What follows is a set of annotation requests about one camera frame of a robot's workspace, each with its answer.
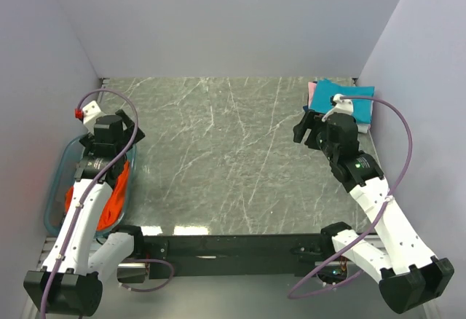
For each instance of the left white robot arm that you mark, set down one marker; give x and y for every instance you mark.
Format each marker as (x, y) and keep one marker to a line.
(70, 281)

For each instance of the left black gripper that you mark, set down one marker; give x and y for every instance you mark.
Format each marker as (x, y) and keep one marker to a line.
(129, 130)

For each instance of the folded teal t-shirt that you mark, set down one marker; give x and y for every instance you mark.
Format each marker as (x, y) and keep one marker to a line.
(325, 90)

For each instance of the black base bar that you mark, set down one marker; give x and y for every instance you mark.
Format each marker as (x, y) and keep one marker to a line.
(225, 255)

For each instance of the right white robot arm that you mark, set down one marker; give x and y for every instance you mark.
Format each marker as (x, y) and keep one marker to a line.
(407, 271)

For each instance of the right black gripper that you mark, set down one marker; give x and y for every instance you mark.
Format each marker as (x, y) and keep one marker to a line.
(310, 141)

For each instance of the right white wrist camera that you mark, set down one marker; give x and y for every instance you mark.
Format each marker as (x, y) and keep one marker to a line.
(339, 105)

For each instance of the blue plastic bin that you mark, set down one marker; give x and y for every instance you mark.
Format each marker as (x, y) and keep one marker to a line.
(54, 212)

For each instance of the folded pink t-shirt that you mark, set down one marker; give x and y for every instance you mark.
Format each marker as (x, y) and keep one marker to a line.
(311, 90)

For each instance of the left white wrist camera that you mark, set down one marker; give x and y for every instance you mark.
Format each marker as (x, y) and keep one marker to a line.
(89, 114)

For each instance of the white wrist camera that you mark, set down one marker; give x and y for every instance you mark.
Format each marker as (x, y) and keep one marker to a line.
(89, 114)
(339, 105)

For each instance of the orange t-shirt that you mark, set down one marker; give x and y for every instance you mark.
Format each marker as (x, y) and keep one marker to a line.
(115, 204)

